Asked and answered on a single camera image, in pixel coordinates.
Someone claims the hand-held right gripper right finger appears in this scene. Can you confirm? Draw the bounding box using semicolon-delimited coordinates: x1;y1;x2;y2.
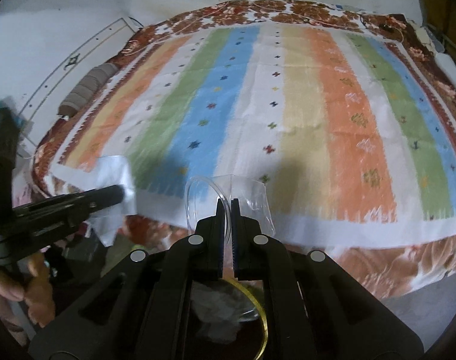
230;197;425;360

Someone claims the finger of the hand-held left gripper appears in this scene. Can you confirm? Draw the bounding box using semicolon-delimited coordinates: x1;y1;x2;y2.
23;210;99;250
12;184;126;220

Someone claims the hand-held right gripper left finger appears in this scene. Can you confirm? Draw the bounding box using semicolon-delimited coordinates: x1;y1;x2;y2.
27;197;232;360

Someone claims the white plastic bag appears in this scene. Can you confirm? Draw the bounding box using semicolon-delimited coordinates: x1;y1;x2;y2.
88;155;139;248

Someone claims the clear plastic cup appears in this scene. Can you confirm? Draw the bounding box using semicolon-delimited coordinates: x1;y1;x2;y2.
184;174;278;245

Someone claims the clear plastic bag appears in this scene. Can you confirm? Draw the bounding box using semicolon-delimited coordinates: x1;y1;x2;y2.
192;283;259;343

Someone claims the dark bin with gold rim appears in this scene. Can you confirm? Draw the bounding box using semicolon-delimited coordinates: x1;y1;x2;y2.
186;277;269;360

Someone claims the person's left hand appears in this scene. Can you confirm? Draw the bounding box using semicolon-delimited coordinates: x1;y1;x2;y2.
0;251;57;346

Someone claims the grey ribbed bolster pillow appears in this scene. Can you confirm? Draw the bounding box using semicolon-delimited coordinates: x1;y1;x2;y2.
58;63;118;119

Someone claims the striped pastel mat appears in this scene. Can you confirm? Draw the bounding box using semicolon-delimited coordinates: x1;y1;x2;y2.
57;22;456;250

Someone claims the white headboard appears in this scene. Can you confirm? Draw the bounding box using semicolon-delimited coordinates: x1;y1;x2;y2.
16;17;145;147

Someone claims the floral brown blanket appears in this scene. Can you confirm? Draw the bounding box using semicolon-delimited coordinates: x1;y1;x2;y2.
31;0;456;301

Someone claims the white cloth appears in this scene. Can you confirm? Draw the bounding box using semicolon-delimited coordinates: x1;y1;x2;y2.
436;52;456;96

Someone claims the metal rack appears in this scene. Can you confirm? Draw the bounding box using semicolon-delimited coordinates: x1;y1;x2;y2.
426;22;456;68

